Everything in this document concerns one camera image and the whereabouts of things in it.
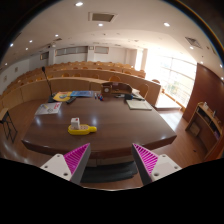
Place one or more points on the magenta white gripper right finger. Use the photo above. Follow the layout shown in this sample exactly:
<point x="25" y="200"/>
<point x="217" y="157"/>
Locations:
<point x="151" y="166"/>

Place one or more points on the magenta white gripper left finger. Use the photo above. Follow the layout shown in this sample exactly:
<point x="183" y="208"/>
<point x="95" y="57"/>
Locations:
<point x="70" y="166"/>

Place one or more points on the white charger plug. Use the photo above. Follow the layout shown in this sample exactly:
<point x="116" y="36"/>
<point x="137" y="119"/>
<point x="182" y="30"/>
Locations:
<point x="75" y="123"/>

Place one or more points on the large brown wooden table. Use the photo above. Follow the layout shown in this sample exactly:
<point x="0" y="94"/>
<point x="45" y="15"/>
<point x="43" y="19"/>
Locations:
<point x="118" y="128"/>

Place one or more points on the white red printed paper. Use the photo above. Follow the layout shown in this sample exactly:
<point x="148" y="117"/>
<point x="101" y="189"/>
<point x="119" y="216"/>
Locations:
<point x="48" y="108"/>

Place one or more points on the grey closed notebook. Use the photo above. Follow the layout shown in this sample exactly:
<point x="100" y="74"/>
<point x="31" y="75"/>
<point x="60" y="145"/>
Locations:
<point x="139" y="105"/>

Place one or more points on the wooden bookshelf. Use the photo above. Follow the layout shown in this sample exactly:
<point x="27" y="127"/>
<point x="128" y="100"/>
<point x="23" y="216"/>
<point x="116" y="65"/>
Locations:
<point x="205" y="125"/>

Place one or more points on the black remote control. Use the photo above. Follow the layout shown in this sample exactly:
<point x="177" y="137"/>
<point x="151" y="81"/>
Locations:
<point x="70" y="100"/>

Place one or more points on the black gooseneck microphone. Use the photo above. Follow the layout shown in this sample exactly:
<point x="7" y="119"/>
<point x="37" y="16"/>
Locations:
<point x="51" y="96"/>

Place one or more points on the black metal side stand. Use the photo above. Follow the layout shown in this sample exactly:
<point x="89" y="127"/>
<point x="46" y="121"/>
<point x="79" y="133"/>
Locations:
<point x="9" y="128"/>

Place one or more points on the blue booklet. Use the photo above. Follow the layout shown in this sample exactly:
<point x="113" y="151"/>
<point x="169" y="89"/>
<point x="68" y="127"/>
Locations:
<point x="81" y="94"/>

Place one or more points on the wooden desk organizer box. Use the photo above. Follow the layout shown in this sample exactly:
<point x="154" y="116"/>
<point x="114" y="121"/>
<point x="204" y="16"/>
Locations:
<point x="113" y="88"/>

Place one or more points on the curved wooden bench desk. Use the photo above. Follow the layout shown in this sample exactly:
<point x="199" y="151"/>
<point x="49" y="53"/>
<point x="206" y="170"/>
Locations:
<point x="40" y="90"/>

